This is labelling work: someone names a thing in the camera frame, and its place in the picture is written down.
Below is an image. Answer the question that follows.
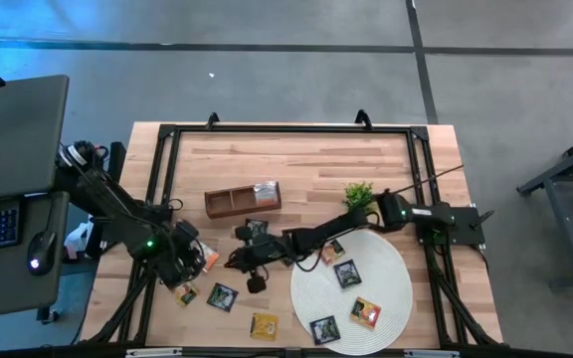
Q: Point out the yellow tea bag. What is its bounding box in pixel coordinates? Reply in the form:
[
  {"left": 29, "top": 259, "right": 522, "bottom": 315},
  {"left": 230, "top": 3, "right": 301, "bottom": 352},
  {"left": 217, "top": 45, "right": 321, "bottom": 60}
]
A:
[{"left": 249, "top": 312, "right": 281, "bottom": 343}]

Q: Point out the orange green tea bag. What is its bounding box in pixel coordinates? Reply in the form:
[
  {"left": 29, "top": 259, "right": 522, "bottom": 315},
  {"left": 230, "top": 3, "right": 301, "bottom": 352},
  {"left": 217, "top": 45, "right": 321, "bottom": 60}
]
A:
[
  {"left": 174, "top": 280, "right": 200, "bottom": 307},
  {"left": 319, "top": 239, "right": 346, "bottom": 266},
  {"left": 349, "top": 296, "right": 383, "bottom": 330}
]

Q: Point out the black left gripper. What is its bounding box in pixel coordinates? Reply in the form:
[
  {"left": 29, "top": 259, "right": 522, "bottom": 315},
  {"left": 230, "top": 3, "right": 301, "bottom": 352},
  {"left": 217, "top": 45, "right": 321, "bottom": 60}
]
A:
[{"left": 159, "top": 221, "right": 208, "bottom": 290}]

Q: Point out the white plastic bag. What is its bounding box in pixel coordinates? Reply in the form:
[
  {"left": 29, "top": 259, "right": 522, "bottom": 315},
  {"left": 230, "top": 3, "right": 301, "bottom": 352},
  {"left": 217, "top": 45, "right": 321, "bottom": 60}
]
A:
[{"left": 63, "top": 221, "right": 94, "bottom": 263}]

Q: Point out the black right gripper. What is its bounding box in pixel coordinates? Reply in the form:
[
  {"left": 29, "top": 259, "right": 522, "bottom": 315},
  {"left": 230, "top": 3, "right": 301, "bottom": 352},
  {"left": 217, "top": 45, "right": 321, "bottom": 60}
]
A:
[{"left": 224, "top": 224, "right": 297, "bottom": 294}]

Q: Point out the black upright post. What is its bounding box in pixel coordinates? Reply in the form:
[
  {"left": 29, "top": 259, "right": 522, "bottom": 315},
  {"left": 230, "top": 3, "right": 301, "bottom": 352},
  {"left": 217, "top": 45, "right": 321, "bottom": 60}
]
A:
[{"left": 108, "top": 141, "right": 127, "bottom": 183}]

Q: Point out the thin dark arm cable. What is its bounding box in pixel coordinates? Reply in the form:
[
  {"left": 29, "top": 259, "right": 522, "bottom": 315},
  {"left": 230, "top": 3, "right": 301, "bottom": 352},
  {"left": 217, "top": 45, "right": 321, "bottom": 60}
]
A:
[{"left": 384, "top": 164, "right": 466, "bottom": 194}]

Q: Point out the grey office desk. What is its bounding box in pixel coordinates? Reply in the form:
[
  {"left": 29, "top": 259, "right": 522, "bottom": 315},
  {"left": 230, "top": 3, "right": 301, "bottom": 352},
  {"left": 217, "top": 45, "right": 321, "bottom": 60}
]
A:
[{"left": 0, "top": 74, "right": 71, "bottom": 324}]

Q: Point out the brown wooden compartment tray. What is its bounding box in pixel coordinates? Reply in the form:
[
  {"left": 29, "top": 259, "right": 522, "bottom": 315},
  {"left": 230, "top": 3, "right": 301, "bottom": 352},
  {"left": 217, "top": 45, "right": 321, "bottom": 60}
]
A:
[{"left": 204, "top": 180, "right": 283, "bottom": 220}]

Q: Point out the white frame bracket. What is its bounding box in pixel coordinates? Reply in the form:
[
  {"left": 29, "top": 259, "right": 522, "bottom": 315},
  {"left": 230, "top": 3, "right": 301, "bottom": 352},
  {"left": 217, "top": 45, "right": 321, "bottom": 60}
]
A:
[
  {"left": 125, "top": 347, "right": 183, "bottom": 358},
  {"left": 403, "top": 349, "right": 461, "bottom": 358}
]

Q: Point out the white orange tea bag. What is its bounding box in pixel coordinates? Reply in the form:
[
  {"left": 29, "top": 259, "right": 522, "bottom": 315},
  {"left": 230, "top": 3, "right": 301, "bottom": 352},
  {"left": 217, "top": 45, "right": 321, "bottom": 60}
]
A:
[
  {"left": 253, "top": 180, "right": 281, "bottom": 205},
  {"left": 201, "top": 242, "right": 221, "bottom": 272}
]

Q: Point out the black tea bag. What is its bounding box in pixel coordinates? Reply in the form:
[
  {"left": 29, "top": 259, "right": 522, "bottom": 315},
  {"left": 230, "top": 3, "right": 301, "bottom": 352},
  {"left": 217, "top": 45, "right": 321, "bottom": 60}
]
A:
[
  {"left": 333, "top": 259, "right": 363, "bottom": 289},
  {"left": 205, "top": 281, "right": 240, "bottom": 313},
  {"left": 308, "top": 315, "right": 342, "bottom": 346},
  {"left": 244, "top": 218, "right": 270, "bottom": 240}
]

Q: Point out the white round woven placemat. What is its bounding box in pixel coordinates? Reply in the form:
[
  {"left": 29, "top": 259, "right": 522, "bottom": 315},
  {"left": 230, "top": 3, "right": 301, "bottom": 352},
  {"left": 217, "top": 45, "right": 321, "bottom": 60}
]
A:
[{"left": 289, "top": 227, "right": 415, "bottom": 357}]

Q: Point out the black computer mouse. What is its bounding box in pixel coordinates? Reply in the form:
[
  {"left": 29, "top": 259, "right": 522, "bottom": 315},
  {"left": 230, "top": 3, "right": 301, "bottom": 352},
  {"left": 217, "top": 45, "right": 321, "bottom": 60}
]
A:
[{"left": 26, "top": 230, "right": 58, "bottom": 277}]

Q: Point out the green plant in white pot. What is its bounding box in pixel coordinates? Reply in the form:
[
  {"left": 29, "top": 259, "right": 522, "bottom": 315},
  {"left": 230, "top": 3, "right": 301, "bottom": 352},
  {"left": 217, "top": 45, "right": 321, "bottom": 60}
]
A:
[{"left": 343, "top": 181, "right": 377, "bottom": 213}]

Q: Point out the grey metal cart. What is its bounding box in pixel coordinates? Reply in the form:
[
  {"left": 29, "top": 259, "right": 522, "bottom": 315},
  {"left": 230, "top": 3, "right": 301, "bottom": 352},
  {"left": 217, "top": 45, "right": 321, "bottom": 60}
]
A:
[{"left": 516, "top": 126, "right": 573, "bottom": 289}]

